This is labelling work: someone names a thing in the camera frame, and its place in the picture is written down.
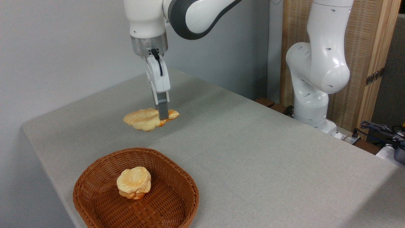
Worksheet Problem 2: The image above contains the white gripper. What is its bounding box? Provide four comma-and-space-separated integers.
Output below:
146, 55, 171, 121

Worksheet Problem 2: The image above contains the long bread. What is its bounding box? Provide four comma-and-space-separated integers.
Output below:
123, 108, 180, 132

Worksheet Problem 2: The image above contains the round puffy bread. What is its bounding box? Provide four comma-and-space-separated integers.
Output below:
116, 167, 152, 200

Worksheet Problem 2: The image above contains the brown wicker basket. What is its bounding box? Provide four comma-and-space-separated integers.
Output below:
73, 147, 200, 228

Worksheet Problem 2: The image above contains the grey tablecloth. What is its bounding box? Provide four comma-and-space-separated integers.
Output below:
22, 68, 405, 228

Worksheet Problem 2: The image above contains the brown wooden block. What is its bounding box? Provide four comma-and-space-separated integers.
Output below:
255, 97, 276, 108

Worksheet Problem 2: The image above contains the wooden woven folding screen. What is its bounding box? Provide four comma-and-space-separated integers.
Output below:
280, 0, 402, 140

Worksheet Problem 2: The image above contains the brass screen hinge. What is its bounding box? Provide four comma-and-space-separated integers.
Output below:
365, 67, 385, 86

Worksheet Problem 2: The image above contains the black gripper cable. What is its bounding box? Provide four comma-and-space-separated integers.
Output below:
151, 48, 164, 77

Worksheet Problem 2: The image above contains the bundle of dark cables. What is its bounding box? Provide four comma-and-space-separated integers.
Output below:
353, 119, 405, 151

